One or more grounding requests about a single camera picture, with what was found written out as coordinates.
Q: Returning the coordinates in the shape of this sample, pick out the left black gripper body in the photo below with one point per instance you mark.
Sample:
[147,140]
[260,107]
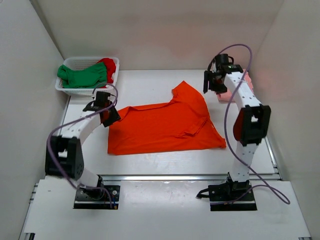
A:
[109,104]

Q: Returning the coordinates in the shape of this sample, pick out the pink folded t-shirt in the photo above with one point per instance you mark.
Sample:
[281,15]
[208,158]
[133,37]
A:
[239,88]

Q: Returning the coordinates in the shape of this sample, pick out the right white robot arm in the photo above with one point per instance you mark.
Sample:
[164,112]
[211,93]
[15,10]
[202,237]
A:
[252,122]

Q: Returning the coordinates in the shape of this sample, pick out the orange t-shirt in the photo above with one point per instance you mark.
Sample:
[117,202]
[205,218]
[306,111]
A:
[182,124]

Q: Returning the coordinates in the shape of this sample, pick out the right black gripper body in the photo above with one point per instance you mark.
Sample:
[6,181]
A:
[219,87]

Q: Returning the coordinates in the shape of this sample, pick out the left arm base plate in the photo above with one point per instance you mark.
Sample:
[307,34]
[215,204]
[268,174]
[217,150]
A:
[98,199]

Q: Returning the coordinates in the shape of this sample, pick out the red t-shirt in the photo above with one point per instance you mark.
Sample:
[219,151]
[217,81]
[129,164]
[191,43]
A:
[110,70]

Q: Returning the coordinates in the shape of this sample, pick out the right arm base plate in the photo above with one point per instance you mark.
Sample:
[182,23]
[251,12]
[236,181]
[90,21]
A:
[229,195]

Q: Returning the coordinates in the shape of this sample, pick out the green t-shirt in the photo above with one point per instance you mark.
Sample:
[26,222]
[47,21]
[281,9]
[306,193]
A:
[83,79]

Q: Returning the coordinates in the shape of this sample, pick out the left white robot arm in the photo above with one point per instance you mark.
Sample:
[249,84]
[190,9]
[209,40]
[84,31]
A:
[64,156]

